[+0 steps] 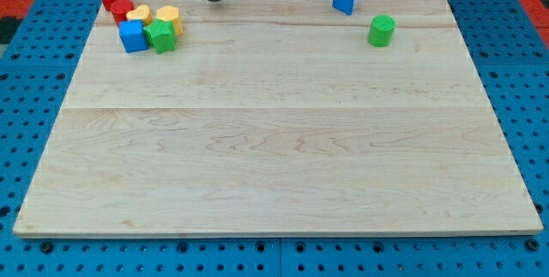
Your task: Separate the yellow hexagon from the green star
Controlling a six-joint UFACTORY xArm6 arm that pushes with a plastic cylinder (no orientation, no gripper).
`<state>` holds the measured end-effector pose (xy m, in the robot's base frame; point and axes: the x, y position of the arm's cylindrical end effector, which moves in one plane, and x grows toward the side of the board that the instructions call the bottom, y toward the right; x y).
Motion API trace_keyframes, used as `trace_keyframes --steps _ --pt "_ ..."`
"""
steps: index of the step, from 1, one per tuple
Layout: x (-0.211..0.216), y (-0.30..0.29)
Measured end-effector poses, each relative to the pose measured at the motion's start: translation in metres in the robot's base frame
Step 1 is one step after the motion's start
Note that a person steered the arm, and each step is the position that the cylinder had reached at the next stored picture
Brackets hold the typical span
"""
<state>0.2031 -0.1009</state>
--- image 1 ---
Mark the light wooden board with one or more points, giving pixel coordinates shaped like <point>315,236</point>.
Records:
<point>277,118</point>

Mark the yellow heart block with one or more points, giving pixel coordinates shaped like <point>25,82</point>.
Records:
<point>142,13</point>

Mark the yellow hexagon block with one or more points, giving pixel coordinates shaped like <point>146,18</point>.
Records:
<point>171,14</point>

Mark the green cylinder block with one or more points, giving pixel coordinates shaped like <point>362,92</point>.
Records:
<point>381,30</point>

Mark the green star block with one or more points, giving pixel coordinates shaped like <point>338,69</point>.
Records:
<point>161,36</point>

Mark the red cylinder block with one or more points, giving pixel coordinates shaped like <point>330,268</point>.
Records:
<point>119,10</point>

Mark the blue cube block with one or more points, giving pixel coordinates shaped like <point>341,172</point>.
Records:
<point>132,36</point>

